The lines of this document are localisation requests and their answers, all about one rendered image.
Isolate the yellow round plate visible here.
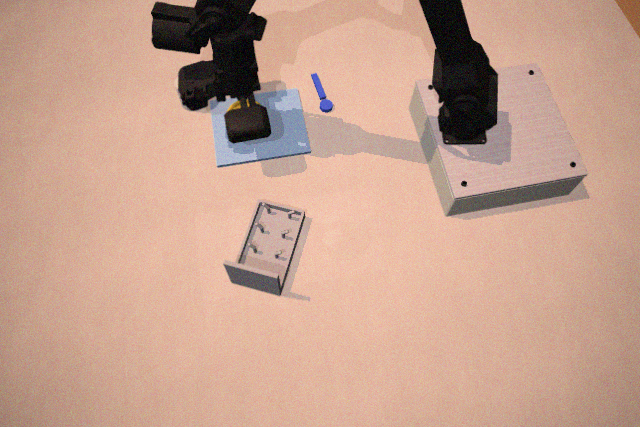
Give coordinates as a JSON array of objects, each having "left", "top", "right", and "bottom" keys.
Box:
[{"left": 226, "top": 99, "right": 261, "bottom": 112}]

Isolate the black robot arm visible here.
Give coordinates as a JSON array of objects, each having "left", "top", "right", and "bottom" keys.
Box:
[{"left": 151, "top": 0, "right": 498, "bottom": 145}]

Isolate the grey dish rack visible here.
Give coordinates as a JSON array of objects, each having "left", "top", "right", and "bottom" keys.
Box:
[{"left": 223, "top": 199, "right": 305, "bottom": 297}]

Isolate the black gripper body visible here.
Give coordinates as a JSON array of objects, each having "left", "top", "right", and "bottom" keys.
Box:
[{"left": 214, "top": 52, "right": 271, "bottom": 143}]

